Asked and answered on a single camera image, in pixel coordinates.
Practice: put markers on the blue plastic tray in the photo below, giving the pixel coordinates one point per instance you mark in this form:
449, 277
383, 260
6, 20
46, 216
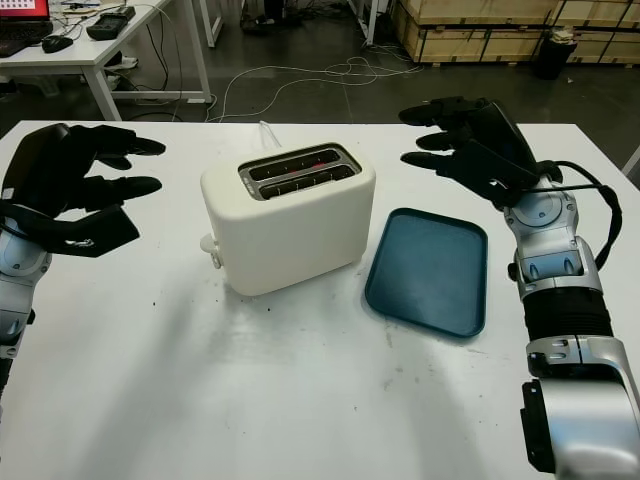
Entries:
425, 272

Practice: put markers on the black laptop with red screen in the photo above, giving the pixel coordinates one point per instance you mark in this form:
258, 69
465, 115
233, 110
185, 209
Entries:
20, 35

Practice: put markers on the black handheld device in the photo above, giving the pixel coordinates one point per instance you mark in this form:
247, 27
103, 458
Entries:
111, 22

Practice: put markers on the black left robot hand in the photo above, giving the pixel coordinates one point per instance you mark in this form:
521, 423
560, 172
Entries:
45, 165

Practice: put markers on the black trash bin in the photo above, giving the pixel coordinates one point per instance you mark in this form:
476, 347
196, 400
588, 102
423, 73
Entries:
552, 57

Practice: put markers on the small silver toaster knob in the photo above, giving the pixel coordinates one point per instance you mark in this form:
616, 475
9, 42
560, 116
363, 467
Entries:
216, 259

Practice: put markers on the cream two-slot toaster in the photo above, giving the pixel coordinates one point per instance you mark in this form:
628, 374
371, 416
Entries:
295, 235

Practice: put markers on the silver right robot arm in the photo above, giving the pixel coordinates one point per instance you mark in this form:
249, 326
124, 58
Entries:
565, 300

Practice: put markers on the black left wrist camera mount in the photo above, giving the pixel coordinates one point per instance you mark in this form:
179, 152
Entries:
95, 232

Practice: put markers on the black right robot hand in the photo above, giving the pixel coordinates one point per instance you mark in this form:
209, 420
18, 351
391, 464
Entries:
495, 125

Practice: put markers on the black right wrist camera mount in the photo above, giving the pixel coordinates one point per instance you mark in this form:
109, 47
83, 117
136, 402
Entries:
500, 172

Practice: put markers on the cream toaster lever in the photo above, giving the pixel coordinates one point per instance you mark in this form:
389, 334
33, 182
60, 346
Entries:
207, 244

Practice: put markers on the stacked wooden crates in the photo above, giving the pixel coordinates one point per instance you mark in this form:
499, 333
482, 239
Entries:
475, 27

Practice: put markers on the white office desk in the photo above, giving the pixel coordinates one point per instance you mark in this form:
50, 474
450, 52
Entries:
75, 60

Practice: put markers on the black computer mouse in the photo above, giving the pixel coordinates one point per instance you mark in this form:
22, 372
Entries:
56, 44

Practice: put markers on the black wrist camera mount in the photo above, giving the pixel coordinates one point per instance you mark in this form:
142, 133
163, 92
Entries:
500, 172
95, 232

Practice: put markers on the white table leg frame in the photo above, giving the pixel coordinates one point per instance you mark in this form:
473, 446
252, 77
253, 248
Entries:
369, 22

